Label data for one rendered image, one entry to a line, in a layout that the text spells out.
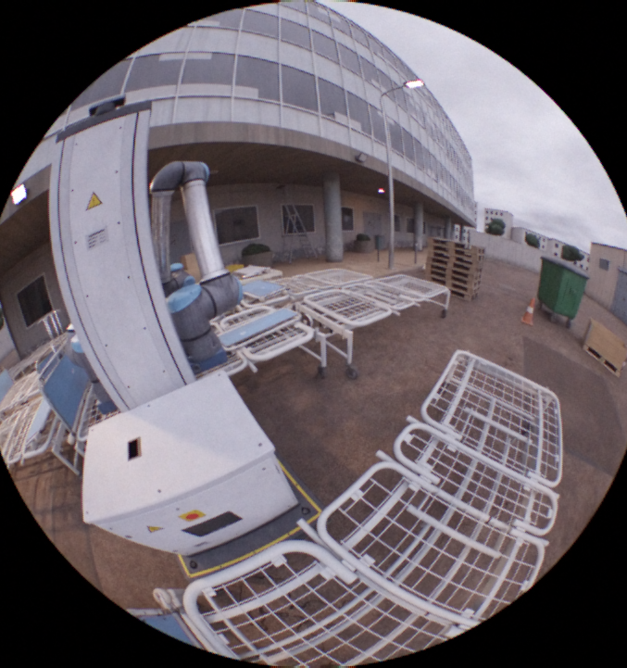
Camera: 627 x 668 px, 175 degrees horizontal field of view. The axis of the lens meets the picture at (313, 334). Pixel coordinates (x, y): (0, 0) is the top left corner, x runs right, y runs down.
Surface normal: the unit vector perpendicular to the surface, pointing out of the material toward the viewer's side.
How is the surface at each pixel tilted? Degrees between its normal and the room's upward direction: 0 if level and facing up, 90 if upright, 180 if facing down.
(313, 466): 0
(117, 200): 90
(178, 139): 90
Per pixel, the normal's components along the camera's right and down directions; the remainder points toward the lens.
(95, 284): 0.62, 0.35
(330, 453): -0.06, -0.87
